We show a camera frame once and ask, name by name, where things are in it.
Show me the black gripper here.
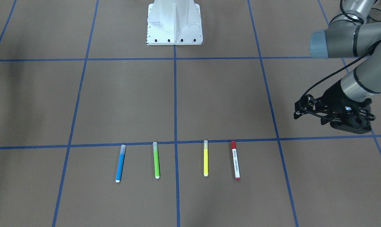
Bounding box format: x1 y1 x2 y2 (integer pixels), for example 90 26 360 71
293 81 375 135

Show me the red white marker pen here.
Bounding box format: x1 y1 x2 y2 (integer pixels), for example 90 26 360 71
231 141 241 181

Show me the blue highlighter pen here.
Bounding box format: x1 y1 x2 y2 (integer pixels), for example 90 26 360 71
115 144 126 183

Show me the yellow highlighter pen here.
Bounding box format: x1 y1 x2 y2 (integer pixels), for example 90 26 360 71
203 140 209 177

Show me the green highlighter pen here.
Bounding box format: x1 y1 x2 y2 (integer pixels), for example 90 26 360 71
153 141 160 179

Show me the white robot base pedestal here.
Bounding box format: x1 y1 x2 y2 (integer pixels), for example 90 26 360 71
146 0 203 45

